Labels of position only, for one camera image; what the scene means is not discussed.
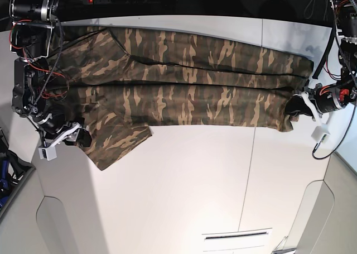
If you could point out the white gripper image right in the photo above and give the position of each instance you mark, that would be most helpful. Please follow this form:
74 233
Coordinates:
299 107

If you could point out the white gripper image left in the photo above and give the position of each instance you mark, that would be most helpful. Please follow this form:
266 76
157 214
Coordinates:
72 134

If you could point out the camouflage T-shirt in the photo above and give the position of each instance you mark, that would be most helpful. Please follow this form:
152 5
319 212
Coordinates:
123 81

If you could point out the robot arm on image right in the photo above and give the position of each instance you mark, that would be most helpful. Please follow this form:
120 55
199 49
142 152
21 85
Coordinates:
340 93

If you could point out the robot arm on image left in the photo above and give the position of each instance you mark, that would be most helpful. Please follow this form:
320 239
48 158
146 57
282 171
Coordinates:
33 26

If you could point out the blue and black items bin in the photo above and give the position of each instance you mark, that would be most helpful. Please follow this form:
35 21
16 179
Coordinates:
14 174

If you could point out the white camera box image left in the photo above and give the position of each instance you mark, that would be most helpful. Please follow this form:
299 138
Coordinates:
48 153

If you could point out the white camera box image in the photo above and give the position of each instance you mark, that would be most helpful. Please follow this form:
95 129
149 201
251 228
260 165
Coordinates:
321 133
48 153

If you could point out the white camera box image right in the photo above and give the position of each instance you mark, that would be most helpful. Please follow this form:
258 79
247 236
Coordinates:
321 133

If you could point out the thin grey cables background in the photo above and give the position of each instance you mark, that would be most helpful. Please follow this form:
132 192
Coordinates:
317 10

